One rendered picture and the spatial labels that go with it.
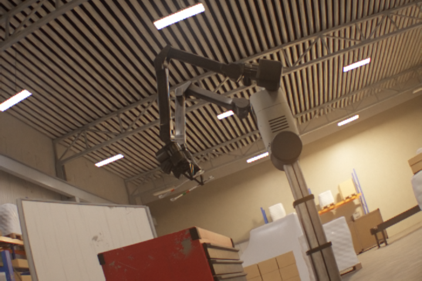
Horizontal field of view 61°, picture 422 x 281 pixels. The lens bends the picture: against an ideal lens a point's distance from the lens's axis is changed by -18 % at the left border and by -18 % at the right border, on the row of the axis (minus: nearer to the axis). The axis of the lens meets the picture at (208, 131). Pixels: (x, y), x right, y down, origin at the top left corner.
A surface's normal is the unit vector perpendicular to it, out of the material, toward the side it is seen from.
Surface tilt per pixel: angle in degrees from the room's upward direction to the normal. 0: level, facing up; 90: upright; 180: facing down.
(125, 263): 90
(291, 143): 90
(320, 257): 90
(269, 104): 90
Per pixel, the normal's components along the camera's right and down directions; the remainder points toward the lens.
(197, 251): -0.25, -0.31
